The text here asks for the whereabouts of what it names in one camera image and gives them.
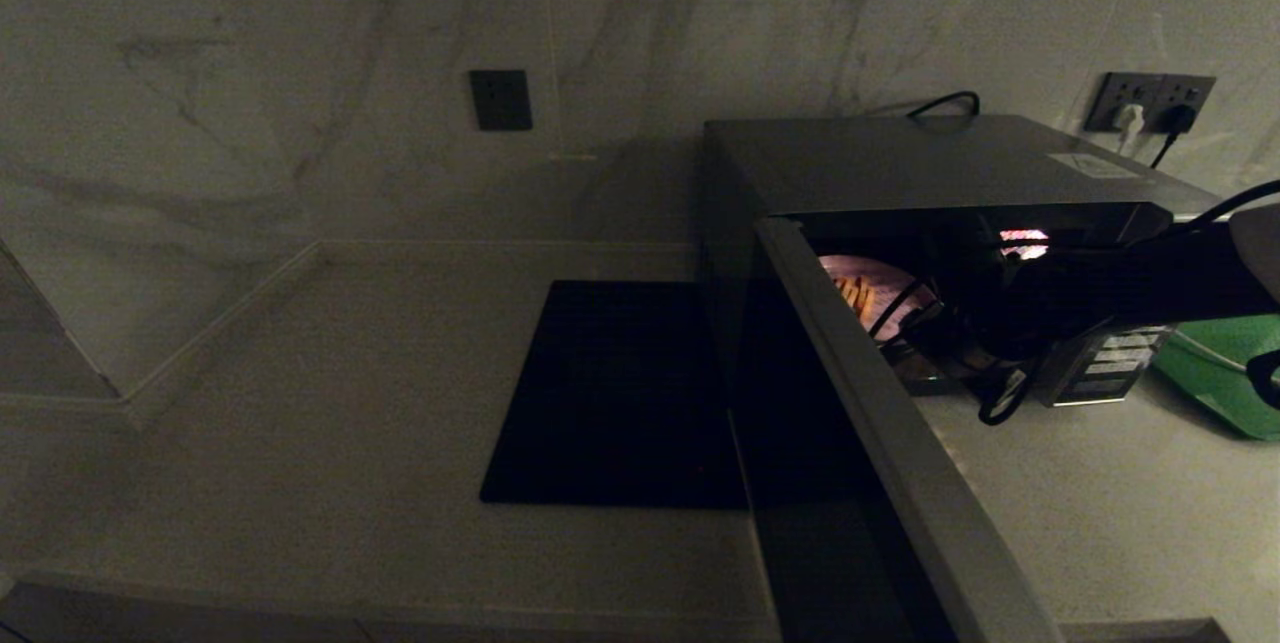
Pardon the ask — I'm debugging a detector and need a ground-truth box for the purple plate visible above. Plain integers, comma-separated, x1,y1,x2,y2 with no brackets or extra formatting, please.
820,255,941,344

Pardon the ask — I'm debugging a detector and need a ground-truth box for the dark glass microwave door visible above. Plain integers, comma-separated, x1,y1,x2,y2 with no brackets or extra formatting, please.
730,218,1066,643

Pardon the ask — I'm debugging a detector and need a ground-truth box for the silver microwave oven body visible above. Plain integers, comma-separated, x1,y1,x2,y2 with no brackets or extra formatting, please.
697,115,1226,409

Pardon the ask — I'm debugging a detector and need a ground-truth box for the green plastic tray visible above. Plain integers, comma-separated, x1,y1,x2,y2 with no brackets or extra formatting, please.
1150,315,1280,441

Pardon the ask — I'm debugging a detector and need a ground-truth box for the black induction cooktop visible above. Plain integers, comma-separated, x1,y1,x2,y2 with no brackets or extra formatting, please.
480,281,751,510

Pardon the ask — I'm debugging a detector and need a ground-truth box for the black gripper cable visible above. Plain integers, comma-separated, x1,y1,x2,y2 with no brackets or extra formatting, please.
868,181,1280,427

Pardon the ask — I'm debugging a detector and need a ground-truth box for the black curved cable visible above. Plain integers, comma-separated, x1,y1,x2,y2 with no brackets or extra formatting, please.
905,91,981,120

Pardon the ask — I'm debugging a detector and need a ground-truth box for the white power cable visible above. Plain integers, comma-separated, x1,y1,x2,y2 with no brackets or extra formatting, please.
1180,333,1280,374

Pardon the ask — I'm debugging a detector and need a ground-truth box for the black plug with cable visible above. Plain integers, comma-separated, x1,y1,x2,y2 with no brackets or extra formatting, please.
1150,105,1198,168

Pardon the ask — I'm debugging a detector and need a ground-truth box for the black double wall socket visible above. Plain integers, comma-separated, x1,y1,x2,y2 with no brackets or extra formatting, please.
1085,73,1218,134

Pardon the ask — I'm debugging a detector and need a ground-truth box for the black single wall socket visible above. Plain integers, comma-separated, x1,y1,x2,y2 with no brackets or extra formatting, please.
469,70,534,132

